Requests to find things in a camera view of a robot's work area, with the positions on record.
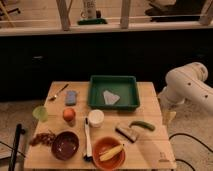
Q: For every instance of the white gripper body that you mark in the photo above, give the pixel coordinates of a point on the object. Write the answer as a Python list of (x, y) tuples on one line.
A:
[(168, 113)]

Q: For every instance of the grey towel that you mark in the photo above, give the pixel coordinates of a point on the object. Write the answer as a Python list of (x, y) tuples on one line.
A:
[(110, 98)]

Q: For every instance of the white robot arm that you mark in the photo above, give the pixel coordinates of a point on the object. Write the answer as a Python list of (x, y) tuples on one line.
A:
[(185, 83)]

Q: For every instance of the orange bowl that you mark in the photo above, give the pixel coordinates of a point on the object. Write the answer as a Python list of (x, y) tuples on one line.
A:
[(103, 145)]

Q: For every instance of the purple bowl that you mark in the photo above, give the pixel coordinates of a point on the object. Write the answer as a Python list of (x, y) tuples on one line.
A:
[(65, 145)]

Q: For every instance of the green cucumber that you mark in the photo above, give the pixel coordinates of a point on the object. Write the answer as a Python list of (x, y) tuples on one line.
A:
[(143, 125)]

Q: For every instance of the green plastic tray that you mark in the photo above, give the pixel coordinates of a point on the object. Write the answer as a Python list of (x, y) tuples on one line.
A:
[(123, 86)]

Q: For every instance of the white cup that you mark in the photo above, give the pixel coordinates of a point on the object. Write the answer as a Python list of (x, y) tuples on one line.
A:
[(96, 118)]

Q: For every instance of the yellow corn cob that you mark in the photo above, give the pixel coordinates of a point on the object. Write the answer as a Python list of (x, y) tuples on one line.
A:
[(111, 153)]

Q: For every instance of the blue sponge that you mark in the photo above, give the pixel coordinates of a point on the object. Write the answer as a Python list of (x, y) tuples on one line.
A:
[(71, 98)]

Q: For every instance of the orange fruit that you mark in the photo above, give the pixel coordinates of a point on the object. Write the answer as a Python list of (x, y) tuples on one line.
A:
[(68, 114)]

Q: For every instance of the black object top right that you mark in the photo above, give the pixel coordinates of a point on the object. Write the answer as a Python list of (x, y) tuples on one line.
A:
[(181, 10)]

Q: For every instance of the green plastic cup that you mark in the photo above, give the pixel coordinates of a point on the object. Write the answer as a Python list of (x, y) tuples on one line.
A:
[(40, 113)]

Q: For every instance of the red dried chili bunch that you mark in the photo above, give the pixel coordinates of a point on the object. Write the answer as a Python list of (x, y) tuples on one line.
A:
[(43, 138)]

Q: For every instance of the black stand pole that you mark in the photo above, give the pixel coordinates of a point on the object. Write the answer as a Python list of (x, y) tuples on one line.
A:
[(18, 133)]

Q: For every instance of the white handled brush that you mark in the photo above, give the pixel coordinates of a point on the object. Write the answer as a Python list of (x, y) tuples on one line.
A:
[(88, 156)]

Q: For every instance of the wooden post middle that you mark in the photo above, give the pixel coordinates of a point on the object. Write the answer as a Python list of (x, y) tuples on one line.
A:
[(125, 11)]

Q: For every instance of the wooden post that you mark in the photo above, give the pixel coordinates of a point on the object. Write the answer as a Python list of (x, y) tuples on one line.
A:
[(63, 13), (125, 11)]

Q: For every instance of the green base plate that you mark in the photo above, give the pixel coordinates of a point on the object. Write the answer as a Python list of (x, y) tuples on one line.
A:
[(92, 21)]

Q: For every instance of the wooden post left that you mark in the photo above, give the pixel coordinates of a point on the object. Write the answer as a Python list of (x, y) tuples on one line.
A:
[(63, 13)]

